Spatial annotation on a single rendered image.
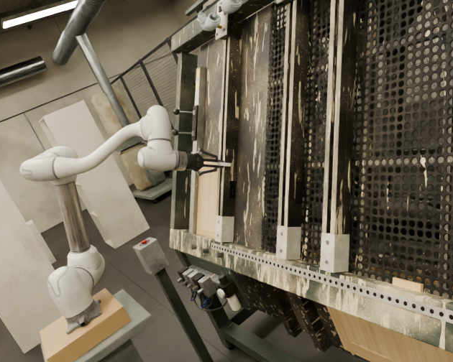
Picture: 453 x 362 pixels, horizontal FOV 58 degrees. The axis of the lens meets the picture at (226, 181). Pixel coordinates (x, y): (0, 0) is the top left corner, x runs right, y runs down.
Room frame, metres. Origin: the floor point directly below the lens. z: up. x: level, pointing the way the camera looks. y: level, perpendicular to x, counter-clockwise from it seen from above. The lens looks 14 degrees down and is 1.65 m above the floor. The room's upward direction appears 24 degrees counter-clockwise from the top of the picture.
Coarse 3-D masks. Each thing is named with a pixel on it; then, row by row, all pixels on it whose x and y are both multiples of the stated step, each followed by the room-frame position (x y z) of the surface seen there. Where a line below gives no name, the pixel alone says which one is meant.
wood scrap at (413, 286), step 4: (396, 280) 1.03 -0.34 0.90; (400, 280) 1.03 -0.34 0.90; (404, 280) 1.01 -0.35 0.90; (396, 284) 1.03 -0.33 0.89; (400, 284) 1.02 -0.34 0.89; (404, 284) 1.01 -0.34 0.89; (408, 284) 1.00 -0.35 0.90; (412, 284) 0.99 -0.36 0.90; (416, 284) 0.98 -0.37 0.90; (420, 284) 0.97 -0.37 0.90; (408, 288) 1.00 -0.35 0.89; (412, 288) 0.99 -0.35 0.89; (416, 288) 0.98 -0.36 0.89; (420, 288) 0.97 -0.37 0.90
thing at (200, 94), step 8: (200, 72) 2.38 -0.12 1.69; (200, 80) 2.37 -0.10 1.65; (200, 88) 2.36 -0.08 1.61; (200, 96) 2.35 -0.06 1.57; (200, 104) 2.34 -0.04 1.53; (200, 112) 2.33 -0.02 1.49; (200, 120) 2.32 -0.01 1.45; (200, 128) 2.31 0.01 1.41; (200, 136) 2.30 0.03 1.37; (200, 144) 2.29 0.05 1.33; (192, 176) 2.27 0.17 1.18; (192, 184) 2.26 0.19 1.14; (192, 192) 2.24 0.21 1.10; (192, 200) 2.23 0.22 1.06; (192, 208) 2.21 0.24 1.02; (192, 216) 2.20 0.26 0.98; (192, 224) 2.18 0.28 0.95; (192, 232) 2.17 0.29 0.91
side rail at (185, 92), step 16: (192, 64) 2.65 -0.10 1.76; (192, 80) 2.62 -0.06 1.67; (176, 96) 2.61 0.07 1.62; (192, 96) 2.60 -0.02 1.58; (176, 128) 2.55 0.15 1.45; (176, 144) 2.51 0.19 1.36; (192, 144) 2.54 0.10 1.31; (176, 176) 2.45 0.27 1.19; (176, 192) 2.43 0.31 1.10; (176, 208) 2.41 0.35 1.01; (176, 224) 2.39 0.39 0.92
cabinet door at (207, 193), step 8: (208, 168) 2.16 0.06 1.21; (200, 176) 2.23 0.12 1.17; (208, 176) 2.15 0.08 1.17; (216, 176) 2.07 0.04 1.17; (200, 184) 2.22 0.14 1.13; (208, 184) 2.14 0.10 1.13; (216, 184) 2.06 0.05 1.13; (200, 192) 2.20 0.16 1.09; (208, 192) 2.12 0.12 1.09; (216, 192) 2.04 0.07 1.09; (200, 200) 2.19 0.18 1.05; (208, 200) 2.11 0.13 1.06; (200, 208) 2.17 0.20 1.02; (208, 208) 2.10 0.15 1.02; (200, 216) 2.16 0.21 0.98; (208, 216) 2.08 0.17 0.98; (200, 224) 2.14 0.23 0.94; (208, 224) 2.07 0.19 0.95; (200, 232) 2.13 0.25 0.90; (208, 232) 2.05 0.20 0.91
